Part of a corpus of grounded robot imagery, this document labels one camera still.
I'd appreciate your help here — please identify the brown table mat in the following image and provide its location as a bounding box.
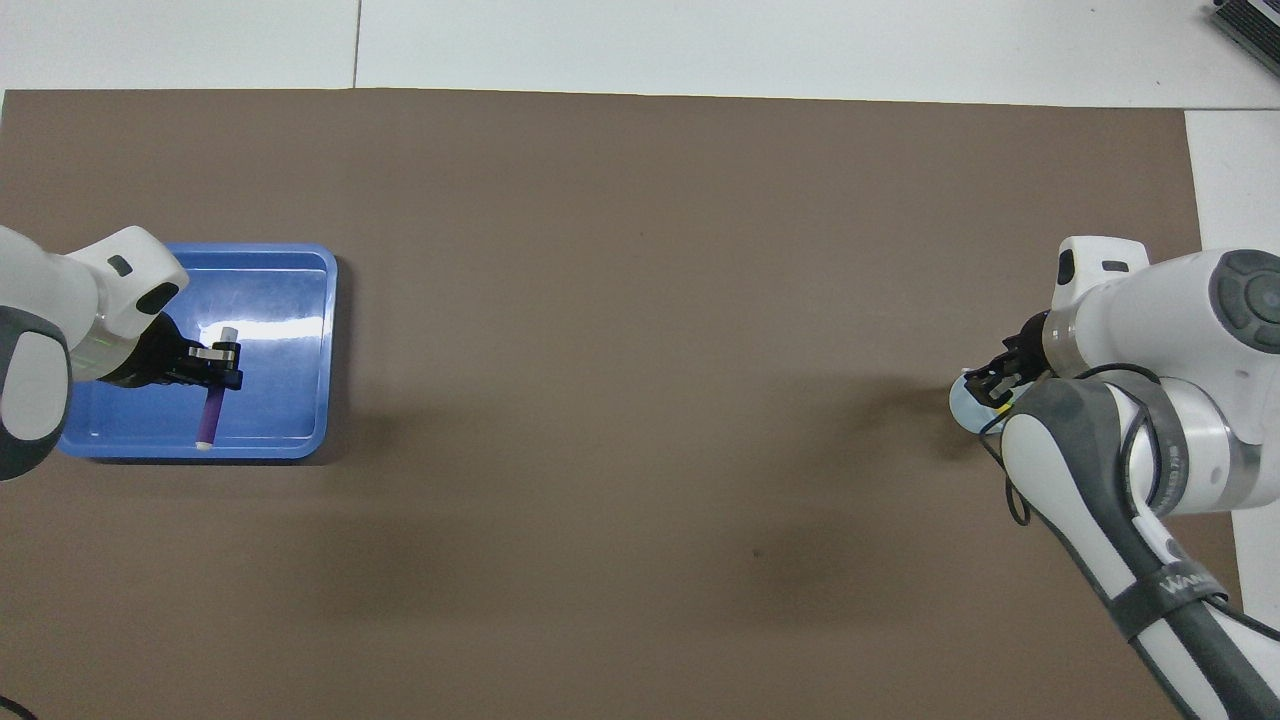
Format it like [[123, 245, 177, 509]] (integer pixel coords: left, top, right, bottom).
[[0, 88, 1241, 720]]

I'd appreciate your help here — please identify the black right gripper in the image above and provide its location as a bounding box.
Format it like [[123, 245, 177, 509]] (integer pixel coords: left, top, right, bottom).
[[964, 311, 1047, 407]]

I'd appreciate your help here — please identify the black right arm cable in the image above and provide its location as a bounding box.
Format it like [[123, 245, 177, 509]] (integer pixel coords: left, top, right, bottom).
[[978, 363, 1169, 528]]

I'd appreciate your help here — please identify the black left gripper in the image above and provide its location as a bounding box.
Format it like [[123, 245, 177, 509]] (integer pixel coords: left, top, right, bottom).
[[99, 314, 245, 390]]

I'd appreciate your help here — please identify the dark ridged device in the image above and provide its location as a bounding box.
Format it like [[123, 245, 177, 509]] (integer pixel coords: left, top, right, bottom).
[[1208, 0, 1280, 77]]

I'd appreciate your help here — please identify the purple marker pen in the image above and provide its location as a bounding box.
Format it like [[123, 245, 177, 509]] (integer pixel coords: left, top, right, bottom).
[[194, 324, 242, 452]]

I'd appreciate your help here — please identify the blue plastic tray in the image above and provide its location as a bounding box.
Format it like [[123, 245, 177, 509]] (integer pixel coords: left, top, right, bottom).
[[57, 242, 339, 462]]

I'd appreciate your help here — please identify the clear plastic cup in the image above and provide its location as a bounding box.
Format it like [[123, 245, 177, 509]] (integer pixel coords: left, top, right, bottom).
[[947, 369, 1013, 434]]

